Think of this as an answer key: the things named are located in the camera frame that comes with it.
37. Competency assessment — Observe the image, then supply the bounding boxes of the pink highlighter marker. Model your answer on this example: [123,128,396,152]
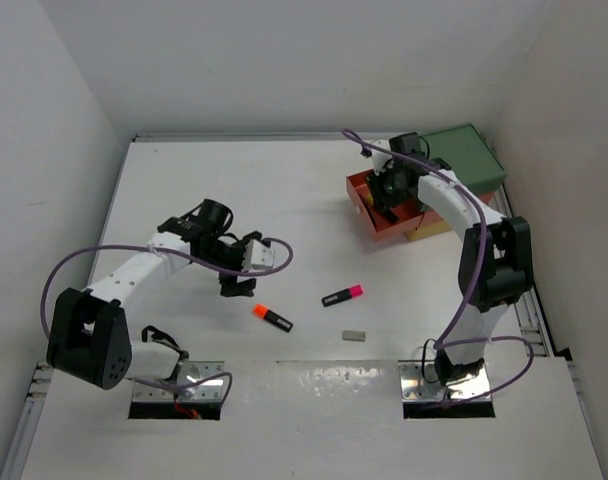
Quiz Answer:
[321,285,364,307]

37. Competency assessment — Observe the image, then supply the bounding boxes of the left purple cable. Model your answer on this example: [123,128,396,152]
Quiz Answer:
[40,237,294,401]

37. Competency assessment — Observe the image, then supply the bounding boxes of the yellow bottom drawer box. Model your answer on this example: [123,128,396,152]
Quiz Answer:
[405,221,451,242]

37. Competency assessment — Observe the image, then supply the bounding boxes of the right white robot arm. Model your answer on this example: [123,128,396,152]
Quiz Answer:
[361,133,534,386]

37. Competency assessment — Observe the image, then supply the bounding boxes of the metal base plate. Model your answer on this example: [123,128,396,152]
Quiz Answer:
[398,360,490,405]
[132,360,231,403]

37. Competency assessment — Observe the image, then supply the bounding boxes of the purple cable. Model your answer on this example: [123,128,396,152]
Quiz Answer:
[341,128,535,405]
[40,237,294,401]

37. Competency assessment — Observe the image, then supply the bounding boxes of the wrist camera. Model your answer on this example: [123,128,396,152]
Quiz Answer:
[361,140,394,176]
[242,239,275,272]

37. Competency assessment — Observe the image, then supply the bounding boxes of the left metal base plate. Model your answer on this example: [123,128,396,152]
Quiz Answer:
[132,360,231,403]

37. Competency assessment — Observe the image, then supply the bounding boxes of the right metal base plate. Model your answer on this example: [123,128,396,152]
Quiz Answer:
[398,360,490,405]

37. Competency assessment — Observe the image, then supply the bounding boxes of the grey eraser block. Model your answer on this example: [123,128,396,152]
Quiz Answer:
[341,330,366,342]

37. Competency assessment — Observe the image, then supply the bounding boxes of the orange highlighter marker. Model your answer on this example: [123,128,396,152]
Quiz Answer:
[252,304,293,333]

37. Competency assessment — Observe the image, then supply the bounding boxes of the green top drawer box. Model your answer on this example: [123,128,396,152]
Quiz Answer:
[423,124,507,197]

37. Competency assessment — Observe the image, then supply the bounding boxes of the red drawer box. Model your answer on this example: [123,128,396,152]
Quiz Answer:
[346,169,495,244]

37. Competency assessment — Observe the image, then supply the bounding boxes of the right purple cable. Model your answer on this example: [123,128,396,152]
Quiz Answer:
[341,128,535,405]

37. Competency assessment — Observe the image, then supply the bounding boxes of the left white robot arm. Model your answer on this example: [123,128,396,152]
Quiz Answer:
[47,199,275,390]

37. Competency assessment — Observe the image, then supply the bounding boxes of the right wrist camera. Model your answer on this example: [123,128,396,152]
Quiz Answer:
[361,140,394,176]

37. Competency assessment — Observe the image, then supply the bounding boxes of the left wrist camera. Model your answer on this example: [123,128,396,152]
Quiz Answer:
[242,239,275,272]

